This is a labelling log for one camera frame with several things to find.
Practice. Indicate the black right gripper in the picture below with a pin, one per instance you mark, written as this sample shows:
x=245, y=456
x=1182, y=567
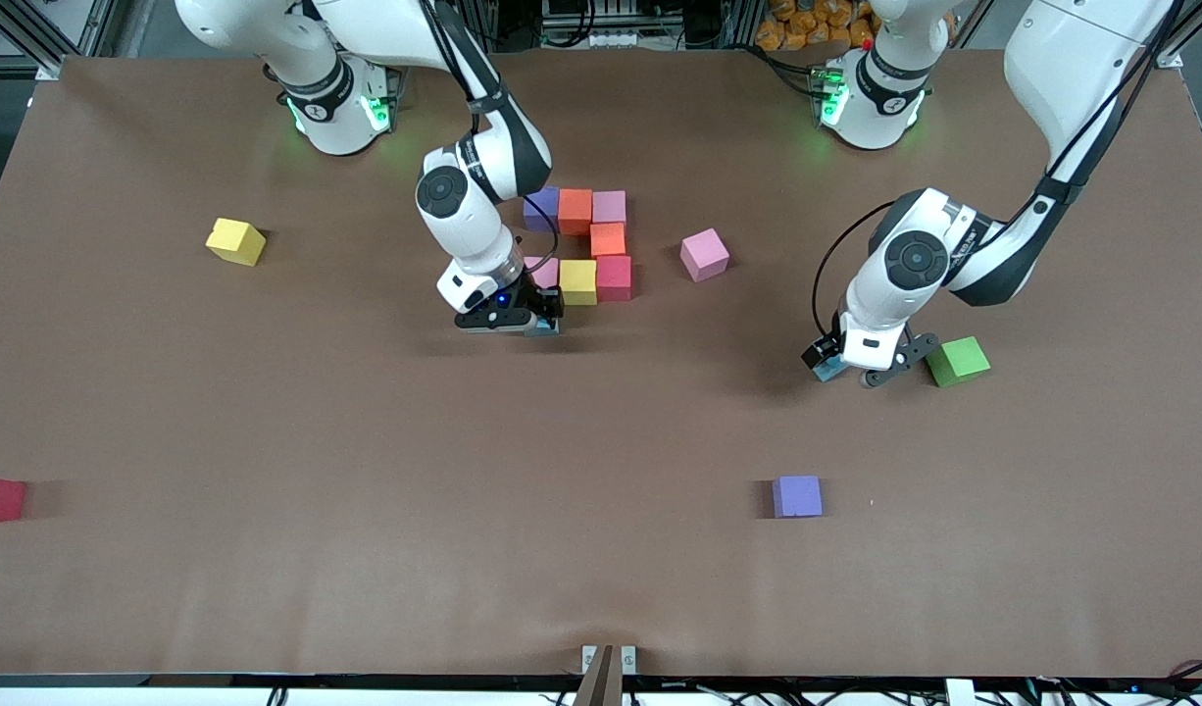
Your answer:
x=536, y=291

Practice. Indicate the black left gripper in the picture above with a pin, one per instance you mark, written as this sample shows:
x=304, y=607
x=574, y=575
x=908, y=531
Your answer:
x=819, y=352

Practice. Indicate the blue foam cube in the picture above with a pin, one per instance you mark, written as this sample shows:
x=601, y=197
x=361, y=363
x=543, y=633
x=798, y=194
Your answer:
x=545, y=328
x=829, y=372

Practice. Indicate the pink foam cube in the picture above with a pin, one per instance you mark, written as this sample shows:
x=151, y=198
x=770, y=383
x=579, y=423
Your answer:
x=609, y=206
x=704, y=255
x=545, y=270

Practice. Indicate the yellow foam cube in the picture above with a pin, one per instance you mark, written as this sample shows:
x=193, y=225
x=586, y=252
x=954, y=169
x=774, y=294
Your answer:
x=577, y=281
x=233, y=240

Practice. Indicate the purple foam cube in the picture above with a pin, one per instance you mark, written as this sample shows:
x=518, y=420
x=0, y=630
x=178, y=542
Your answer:
x=797, y=496
x=540, y=211

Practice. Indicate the orange foam cube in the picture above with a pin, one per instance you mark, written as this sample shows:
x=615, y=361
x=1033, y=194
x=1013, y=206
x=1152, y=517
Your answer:
x=575, y=211
x=608, y=238

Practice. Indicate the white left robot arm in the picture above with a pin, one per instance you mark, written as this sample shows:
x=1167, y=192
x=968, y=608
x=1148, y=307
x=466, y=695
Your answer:
x=915, y=260

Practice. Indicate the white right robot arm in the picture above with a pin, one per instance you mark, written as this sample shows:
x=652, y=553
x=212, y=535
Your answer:
x=442, y=191

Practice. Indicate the green foam cube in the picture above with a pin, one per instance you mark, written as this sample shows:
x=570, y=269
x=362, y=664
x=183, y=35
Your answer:
x=957, y=361

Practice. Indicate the white power strip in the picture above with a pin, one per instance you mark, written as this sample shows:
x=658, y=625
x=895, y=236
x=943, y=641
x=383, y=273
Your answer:
x=601, y=39

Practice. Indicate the brown table cover sheet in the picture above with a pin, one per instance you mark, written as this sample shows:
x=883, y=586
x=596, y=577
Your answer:
x=601, y=569

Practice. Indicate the orange fruit net bag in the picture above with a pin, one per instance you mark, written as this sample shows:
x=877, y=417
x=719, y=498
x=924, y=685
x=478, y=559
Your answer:
x=807, y=25

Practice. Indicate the silver metal mounting bracket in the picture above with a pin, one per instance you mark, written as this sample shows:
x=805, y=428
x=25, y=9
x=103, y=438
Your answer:
x=628, y=659

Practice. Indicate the brown tapered post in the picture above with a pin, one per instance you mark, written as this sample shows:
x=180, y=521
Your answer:
x=601, y=681

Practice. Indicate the aluminium frame profile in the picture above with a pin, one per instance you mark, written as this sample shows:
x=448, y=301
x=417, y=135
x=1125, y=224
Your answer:
x=96, y=25
x=1184, y=34

